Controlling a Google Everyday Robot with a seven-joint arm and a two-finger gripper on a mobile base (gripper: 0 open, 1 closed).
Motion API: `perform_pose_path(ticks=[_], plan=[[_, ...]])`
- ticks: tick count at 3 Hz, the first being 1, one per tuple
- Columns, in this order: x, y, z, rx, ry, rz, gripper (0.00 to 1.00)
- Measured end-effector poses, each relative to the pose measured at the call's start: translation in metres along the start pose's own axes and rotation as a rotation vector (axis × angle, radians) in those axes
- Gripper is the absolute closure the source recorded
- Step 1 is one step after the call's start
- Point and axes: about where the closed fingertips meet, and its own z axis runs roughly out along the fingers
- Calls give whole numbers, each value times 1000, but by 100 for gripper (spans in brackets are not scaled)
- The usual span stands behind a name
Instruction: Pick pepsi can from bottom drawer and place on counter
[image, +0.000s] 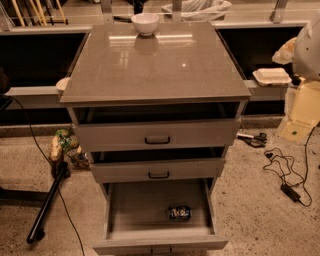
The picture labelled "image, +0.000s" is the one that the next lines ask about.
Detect top grey drawer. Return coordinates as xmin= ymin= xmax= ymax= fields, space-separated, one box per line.
xmin=73 ymin=115 xmax=241 ymax=152

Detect white ceramic bowl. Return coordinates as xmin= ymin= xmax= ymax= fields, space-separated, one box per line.
xmin=131 ymin=13 xmax=160 ymax=36

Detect yellow wooden sticks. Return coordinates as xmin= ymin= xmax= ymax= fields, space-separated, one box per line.
xmin=8 ymin=0 xmax=69 ymax=27

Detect black power adapter with cable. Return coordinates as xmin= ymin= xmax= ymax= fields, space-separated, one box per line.
xmin=262 ymin=130 xmax=313 ymax=208

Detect blue pepsi can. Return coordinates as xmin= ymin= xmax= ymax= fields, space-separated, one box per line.
xmin=168 ymin=206 xmax=192 ymax=220

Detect middle grey drawer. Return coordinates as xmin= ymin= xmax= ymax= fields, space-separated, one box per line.
xmin=90 ymin=146 xmax=227 ymax=183

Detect grey drawer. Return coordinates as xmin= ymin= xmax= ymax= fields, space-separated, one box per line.
xmin=93 ymin=179 xmax=228 ymax=256
xmin=73 ymin=115 xmax=241 ymax=152
xmin=90 ymin=146 xmax=227 ymax=183

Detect black scissors on floor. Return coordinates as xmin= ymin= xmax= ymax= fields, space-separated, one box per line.
xmin=236 ymin=133 xmax=267 ymax=148

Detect grey drawer cabinet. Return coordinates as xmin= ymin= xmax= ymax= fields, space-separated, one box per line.
xmin=59 ymin=21 xmax=252 ymax=256

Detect green snack bag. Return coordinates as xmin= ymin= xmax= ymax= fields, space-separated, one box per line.
xmin=50 ymin=129 xmax=82 ymax=161

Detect small white plate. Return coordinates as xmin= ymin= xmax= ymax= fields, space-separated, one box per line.
xmin=56 ymin=77 xmax=70 ymax=91

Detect bottom grey drawer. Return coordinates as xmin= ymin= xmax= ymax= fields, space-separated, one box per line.
xmin=93 ymin=179 xmax=228 ymax=256

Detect black tripod leg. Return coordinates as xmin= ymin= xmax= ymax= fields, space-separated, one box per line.
xmin=26 ymin=162 xmax=68 ymax=244

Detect white foam takeout container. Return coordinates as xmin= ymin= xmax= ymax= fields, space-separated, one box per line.
xmin=253 ymin=68 xmax=292 ymax=86

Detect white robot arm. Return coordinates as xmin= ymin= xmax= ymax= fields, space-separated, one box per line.
xmin=293 ymin=11 xmax=320 ymax=80

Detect white plastic bag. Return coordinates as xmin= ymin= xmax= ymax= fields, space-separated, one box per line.
xmin=161 ymin=0 xmax=233 ymax=22

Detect black floor cable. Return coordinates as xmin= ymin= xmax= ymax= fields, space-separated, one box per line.
xmin=0 ymin=94 xmax=86 ymax=256

